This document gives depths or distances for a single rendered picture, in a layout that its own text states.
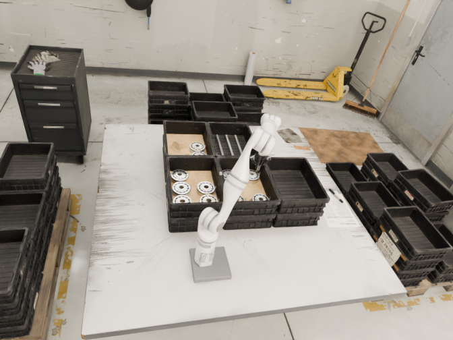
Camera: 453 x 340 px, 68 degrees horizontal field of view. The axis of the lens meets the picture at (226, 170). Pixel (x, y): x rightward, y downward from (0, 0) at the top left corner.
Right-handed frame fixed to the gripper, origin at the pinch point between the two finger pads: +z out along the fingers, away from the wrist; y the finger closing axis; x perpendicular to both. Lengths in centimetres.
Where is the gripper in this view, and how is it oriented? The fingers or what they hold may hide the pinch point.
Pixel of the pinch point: (257, 167)
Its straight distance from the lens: 195.9
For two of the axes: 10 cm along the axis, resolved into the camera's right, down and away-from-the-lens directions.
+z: -1.6, 7.7, 6.2
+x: 1.9, 6.4, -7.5
